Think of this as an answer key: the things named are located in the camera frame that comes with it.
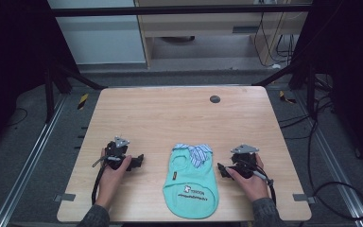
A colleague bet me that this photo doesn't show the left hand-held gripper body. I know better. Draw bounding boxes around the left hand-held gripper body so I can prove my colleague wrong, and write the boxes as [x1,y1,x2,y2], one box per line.
[105,135,136,172]

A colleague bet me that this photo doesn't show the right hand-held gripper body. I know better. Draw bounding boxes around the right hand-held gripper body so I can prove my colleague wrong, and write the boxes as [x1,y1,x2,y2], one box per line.
[230,144,261,180]

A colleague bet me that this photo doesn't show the person's right hand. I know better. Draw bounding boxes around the person's right hand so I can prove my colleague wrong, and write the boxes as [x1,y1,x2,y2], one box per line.
[225,152,271,203]

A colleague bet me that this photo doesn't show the person's left hand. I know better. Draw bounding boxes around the person's left hand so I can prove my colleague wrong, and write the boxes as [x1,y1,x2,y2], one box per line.
[95,148,133,210]

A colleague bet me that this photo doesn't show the grey plug on left gripper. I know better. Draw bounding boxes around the grey plug on left gripper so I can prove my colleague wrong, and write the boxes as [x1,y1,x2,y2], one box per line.
[91,155,121,168]

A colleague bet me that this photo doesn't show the grey plug on gripper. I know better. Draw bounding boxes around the grey plug on gripper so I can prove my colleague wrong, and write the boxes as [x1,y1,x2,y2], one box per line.
[251,169,275,187]
[91,155,121,168]

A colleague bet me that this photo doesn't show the grey plug on right gripper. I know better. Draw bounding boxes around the grey plug on right gripper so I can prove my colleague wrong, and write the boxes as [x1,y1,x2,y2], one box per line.
[251,169,275,187]

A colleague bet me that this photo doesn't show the teal pet shirt striped collar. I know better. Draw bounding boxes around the teal pet shirt striped collar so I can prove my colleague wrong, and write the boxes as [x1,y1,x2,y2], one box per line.
[162,143,220,220]

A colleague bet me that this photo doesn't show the yellow black striped tape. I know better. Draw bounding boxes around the yellow black striped tape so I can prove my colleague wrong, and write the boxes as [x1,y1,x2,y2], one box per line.
[77,93,90,111]
[278,90,298,105]

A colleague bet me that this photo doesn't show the black metal stand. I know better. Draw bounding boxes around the black metal stand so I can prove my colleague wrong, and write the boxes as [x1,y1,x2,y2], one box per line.
[251,61,318,121]
[43,60,108,125]

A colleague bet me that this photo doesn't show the white cabinet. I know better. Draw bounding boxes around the white cabinet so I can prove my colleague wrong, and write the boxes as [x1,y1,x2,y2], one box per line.
[46,0,147,66]

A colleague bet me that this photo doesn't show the black curtain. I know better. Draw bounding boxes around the black curtain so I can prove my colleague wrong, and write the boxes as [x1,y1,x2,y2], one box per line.
[287,0,363,178]
[0,0,82,159]

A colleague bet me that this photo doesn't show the light wooden desk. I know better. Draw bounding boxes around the light wooden desk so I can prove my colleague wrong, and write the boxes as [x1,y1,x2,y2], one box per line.
[133,0,311,68]

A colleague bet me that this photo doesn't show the black horizontal bar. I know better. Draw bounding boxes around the black horizontal bar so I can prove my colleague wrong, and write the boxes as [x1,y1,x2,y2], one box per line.
[50,4,314,18]

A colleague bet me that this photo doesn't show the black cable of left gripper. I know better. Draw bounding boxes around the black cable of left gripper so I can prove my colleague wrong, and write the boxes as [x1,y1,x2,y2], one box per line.
[91,163,109,206]

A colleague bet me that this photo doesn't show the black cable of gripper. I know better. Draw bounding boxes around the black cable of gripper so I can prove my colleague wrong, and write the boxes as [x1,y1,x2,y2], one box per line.
[91,163,109,206]
[258,164,278,206]

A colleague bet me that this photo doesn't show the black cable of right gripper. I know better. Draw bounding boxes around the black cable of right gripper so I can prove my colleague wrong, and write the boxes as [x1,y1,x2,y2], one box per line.
[258,164,278,206]

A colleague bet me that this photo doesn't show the grey metal table bracket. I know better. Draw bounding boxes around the grey metal table bracket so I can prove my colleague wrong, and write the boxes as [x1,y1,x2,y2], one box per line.
[53,192,77,203]
[292,193,317,205]

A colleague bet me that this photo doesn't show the aluminium floor rail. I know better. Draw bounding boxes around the aluminium floor rail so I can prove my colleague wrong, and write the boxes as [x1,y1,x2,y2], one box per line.
[0,94,69,227]
[291,89,363,227]

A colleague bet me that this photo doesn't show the thin black floor cable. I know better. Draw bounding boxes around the thin black floor cable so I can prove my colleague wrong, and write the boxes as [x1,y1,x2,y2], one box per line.
[5,107,29,129]

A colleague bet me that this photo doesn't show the black floor cable loop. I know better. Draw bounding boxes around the black floor cable loop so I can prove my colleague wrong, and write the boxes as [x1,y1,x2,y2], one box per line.
[305,119,363,221]

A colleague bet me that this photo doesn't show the bundle of hanging black cables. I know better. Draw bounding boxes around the bundle of hanging black cables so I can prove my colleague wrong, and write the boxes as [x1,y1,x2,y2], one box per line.
[252,0,297,69]

